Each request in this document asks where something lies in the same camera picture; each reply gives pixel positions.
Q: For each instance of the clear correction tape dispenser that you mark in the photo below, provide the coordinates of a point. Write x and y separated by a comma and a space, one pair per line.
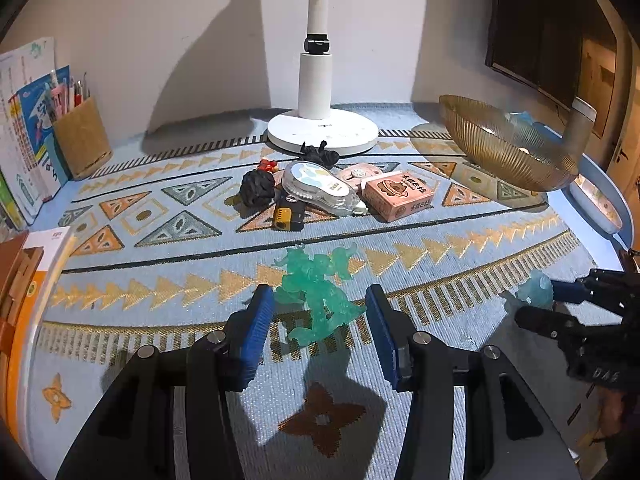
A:
315, 182

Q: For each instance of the row of books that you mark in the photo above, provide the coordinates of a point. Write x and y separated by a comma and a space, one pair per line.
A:
20, 125

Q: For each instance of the small red toy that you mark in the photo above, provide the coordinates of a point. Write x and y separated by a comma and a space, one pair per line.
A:
269, 165

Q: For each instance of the blue patterned mat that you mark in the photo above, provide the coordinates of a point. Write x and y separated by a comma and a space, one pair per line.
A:
200, 260

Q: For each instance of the person's right hand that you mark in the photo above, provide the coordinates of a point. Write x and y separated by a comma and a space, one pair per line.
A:
612, 410

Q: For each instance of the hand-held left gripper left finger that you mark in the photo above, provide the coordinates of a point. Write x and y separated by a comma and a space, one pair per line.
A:
257, 320

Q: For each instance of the cork pen holder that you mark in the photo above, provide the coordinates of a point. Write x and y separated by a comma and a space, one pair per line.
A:
80, 135

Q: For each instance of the black crumpled ball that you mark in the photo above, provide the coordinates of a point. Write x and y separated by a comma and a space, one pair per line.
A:
257, 187

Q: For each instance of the white desk lamp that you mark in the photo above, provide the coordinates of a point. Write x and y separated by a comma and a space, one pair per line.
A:
315, 80

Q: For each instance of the brown leather notebook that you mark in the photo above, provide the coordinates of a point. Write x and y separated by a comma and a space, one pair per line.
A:
15, 270

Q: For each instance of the green translucent toy figure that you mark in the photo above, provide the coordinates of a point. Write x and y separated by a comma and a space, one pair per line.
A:
320, 285

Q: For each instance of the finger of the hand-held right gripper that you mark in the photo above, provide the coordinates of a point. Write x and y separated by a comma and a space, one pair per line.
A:
570, 291
542, 321

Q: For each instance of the pale blue translucent toy figure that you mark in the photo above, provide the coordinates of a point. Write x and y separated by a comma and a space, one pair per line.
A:
535, 290

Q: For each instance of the pale blue plastic piece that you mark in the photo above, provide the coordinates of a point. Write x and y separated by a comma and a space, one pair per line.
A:
525, 117

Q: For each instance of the gold ribbed glass bowl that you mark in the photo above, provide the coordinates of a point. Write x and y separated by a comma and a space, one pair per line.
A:
500, 150

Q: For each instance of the pink flat tape case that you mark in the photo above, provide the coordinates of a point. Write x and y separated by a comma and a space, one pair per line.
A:
362, 172

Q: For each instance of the pink cardboard box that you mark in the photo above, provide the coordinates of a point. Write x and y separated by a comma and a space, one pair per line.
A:
400, 195

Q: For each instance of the bunch of pens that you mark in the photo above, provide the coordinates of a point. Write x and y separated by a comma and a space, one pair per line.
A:
60, 92

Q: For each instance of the yellow black plastic gadget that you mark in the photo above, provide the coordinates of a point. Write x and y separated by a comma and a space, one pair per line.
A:
285, 215

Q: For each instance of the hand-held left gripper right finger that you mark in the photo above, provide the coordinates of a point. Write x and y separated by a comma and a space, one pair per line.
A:
382, 330

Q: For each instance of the small black toy figure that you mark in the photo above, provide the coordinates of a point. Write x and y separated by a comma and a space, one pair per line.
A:
320, 155

